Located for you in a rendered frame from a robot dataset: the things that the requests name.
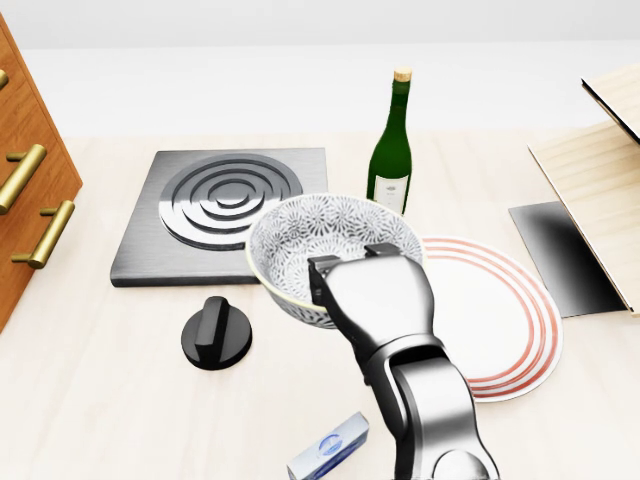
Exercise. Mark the blue and white food box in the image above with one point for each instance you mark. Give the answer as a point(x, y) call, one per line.
point(332, 447)

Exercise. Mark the pale wooden rack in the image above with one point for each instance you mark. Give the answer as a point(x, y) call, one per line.
point(595, 180)

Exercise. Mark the wooden cabinet drawer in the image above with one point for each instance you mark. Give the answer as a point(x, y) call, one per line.
point(60, 182)
point(10, 111)
point(35, 130)

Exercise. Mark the round black stove knob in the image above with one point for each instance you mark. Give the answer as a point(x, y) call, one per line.
point(216, 332)

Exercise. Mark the brown wooden cabinet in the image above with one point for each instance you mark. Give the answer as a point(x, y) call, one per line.
point(22, 120)

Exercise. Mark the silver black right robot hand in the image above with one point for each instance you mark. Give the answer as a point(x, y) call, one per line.
point(380, 300)

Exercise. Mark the flat dark stove plate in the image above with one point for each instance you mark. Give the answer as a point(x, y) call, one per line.
point(150, 240)

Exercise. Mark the white floral patterned bowl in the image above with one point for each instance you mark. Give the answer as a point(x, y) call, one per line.
point(325, 225)

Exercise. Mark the green glass wine bottle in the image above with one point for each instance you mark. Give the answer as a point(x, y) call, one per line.
point(390, 150)

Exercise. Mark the white plate with red rings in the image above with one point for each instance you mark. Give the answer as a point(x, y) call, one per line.
point(490, 320)

